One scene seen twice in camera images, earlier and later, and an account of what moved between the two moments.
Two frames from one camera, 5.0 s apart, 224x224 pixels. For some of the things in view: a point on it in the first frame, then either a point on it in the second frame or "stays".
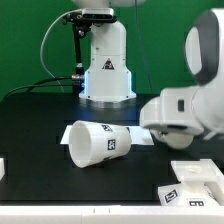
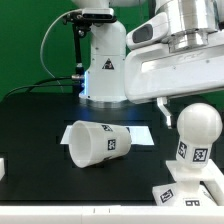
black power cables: [41, 83] stays
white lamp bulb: [174, 140] → [199, 126]
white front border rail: [113, 214] stays
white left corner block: [2, 168] stays
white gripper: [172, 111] → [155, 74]
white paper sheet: [139, 136] stays
